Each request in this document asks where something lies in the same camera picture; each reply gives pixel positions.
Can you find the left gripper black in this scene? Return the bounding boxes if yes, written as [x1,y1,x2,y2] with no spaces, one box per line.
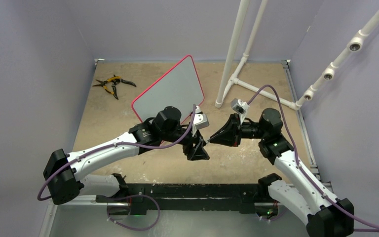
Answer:
[161,124,210,159]

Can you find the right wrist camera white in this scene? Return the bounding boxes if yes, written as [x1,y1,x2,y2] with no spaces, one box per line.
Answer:
[230,98,250,124]

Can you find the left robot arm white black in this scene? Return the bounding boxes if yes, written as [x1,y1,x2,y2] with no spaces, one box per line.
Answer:
[38,106,210,205]

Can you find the yellow black pliers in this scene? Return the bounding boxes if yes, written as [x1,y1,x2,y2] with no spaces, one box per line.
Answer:
[92,75,137,100]

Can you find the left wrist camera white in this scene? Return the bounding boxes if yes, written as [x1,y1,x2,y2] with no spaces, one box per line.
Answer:
[191,106,210,137]

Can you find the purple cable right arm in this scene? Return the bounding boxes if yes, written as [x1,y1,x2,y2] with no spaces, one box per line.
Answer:
[246,84,379,234]

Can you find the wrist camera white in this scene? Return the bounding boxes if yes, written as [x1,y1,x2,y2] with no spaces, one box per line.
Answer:
[230,98,250,124]
[191,106,210,137]

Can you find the whiteboard with red frame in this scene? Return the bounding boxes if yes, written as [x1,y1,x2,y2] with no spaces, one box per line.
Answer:
[131,55,205,122]

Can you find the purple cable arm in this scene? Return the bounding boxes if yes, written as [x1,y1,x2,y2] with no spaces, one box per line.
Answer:
[37,104,197,201]
[246,84,379,234]

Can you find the white pvc pipe frame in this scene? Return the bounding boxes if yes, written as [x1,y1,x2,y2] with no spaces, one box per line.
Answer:
[212,0,313,108]

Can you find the aluminium table frame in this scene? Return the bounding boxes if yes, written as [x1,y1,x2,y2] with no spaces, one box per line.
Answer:
[39,59,344,237]

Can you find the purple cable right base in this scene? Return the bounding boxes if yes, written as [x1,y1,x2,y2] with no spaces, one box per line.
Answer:
[258,202,287,223]

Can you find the purple cable base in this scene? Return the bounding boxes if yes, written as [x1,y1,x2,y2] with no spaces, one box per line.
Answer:
[258,202,287,223]
[107,194,161,231]

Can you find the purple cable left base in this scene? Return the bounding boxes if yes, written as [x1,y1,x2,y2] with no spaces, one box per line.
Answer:
[107,194,161,231]

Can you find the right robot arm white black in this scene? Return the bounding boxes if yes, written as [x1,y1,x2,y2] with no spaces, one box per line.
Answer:
[209,108,354,237]

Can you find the white pipe rail with fittings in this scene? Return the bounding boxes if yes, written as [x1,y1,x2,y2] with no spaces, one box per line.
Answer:
[302,0,379,103]

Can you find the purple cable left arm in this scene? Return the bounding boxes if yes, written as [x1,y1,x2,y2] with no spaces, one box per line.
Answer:
[37,104,197,201]

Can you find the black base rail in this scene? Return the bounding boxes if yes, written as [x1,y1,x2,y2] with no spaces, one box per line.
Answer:
[96,183,273,215]

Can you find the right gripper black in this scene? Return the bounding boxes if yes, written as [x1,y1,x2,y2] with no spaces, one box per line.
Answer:
[210,113,267,147]

